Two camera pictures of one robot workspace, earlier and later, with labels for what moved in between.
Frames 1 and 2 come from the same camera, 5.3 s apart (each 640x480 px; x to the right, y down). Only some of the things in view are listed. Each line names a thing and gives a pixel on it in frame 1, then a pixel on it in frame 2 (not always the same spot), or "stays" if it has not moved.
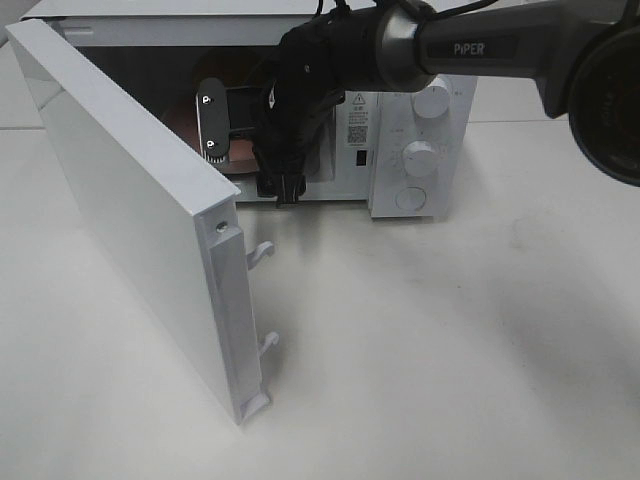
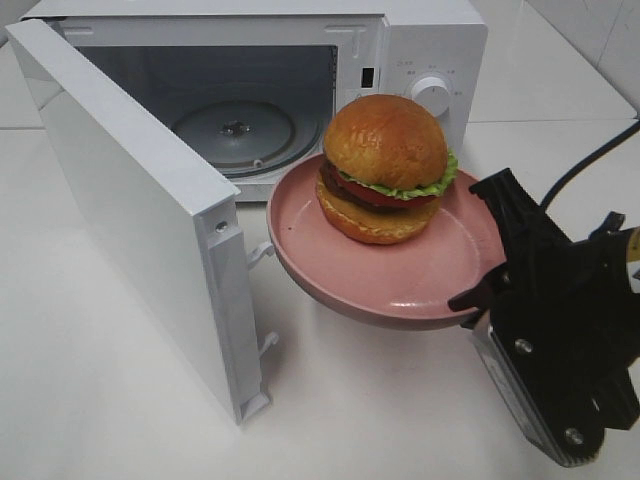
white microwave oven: (200, 65) stays
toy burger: (235, 67) → (384, 166)
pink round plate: (181, 120) → (408, 283)
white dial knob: (433, 101) stays
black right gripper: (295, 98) → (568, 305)
